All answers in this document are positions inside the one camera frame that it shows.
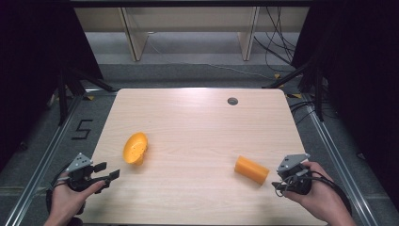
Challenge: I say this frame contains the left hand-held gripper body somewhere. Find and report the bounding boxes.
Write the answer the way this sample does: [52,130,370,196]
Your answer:
[65,153,111,194]

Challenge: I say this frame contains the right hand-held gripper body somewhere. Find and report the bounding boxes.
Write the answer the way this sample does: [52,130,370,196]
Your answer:
[276,153,313,196]

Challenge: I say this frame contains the orange cylinder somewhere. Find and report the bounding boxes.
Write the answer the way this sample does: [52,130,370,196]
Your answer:
[233,155,271,186]

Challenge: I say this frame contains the orange perforated bowl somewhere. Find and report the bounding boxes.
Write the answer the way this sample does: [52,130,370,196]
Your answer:
[122,131,149,167]

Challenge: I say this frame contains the person's left hand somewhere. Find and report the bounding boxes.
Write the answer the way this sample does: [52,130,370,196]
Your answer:
[46,171,106,226]

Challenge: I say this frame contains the person's right hand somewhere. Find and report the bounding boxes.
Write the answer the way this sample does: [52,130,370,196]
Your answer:
[283,161,352,224]

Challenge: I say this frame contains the black metal stand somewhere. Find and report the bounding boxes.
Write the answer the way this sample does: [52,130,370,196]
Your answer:
[262,56,329,122]
[55,61,118,127]

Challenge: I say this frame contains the black curtain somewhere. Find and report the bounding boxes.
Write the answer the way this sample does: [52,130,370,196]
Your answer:
[290,0,399,202]
[0,0,105,172]

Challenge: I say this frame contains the white bench with legs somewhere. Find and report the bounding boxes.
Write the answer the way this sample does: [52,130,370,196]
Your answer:
[74,6,311,62]

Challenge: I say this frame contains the aluminium floor rail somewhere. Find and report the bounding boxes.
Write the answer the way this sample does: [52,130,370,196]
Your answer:
[2,89,118,226]
[300,93,379,226]

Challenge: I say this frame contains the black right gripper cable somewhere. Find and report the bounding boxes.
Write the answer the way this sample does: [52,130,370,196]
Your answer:
[273,174,353,217]

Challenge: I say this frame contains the black cables beside table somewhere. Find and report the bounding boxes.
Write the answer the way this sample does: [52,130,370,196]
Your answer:
[287,99,318,125]

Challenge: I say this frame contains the black floor cables bundle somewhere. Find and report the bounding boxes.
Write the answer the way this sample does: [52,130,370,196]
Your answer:
[252,6,299,73]

